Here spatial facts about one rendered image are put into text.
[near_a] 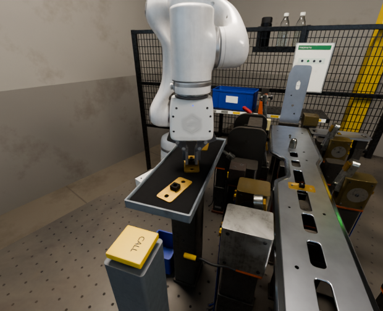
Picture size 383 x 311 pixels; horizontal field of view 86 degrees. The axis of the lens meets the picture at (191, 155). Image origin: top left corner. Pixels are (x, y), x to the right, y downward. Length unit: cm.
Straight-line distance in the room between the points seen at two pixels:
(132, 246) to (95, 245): 67
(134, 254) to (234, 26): 44
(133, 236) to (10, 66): 219
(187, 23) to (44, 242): 100
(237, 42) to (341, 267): 53
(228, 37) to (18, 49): 216
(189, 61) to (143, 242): 33
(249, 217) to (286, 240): 16
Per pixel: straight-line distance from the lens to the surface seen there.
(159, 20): 86
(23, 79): 246
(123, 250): 36
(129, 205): 44
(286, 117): 147
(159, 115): 91
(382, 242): 124
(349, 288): 59
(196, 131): 47
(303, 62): 170
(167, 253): 92
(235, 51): 45
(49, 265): 103
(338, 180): 89
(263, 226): 47
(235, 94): 153
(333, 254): 64
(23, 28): 248
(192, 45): 43
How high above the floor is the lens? 143
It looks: 28 degrees down
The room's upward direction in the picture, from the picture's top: straight up
